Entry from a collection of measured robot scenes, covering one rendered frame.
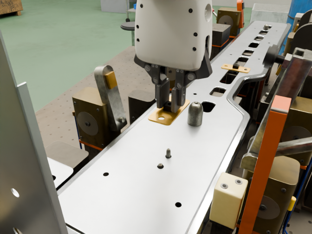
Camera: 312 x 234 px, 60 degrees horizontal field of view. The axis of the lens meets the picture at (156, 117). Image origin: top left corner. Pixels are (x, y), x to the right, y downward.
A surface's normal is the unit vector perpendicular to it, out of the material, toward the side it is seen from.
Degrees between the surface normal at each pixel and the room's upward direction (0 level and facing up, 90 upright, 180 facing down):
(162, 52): 96
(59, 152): 0
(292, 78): 90
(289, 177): 0
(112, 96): 78
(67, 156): 0
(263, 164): 90
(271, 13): 90
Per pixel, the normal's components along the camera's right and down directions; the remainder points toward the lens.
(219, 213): -0.48, 0.47
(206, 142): 0.00, -0.85
